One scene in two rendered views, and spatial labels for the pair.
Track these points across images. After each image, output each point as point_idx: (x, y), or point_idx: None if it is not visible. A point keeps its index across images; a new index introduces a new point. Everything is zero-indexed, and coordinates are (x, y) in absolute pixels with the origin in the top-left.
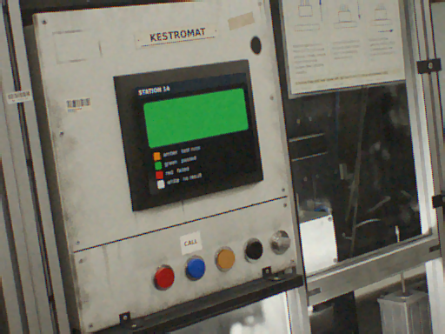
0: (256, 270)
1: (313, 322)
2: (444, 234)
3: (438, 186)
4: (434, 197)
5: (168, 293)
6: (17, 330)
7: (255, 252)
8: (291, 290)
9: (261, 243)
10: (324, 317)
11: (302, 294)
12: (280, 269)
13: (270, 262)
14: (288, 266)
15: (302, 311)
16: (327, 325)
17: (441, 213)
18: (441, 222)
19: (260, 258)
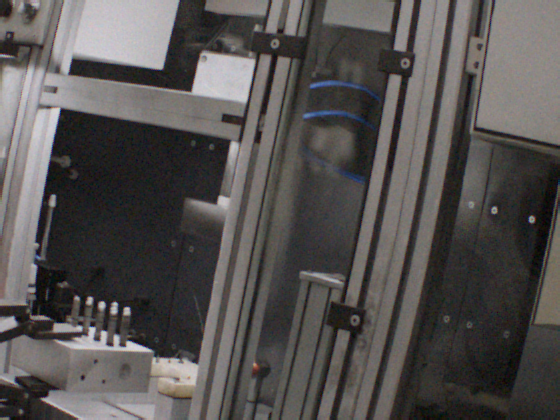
0: (3, 30)
1: (197, 214)
2: (260, 105)
3: (275, 21)
4: (256, 34)
5: None
6: None
7: (1, 8)
8: (30, 74)
9: (11, 2)
10: (215, 218)
11: (37, 84)
12: (21, 40)
13: (16, 28)
14: (29, 41)
15: (31, 106)
16: (215, 233)
17: (264, 66)
18: (259, 81)
19: (9, 19)
